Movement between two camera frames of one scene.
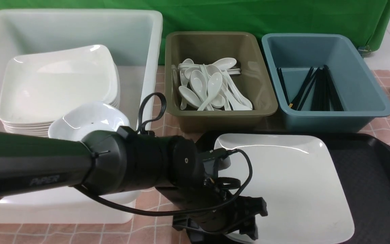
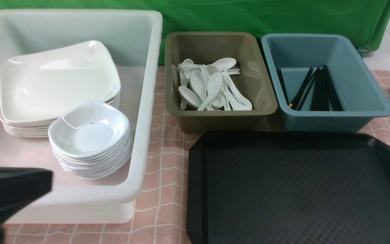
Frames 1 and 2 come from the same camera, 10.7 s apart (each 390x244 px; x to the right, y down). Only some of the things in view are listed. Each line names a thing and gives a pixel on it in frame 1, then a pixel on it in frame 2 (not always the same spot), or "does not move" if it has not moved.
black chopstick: [294, 102] does not move
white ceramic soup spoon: [214, 85] does not move
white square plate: [48, 125] to [42, 122]
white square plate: [38, 87] does not move
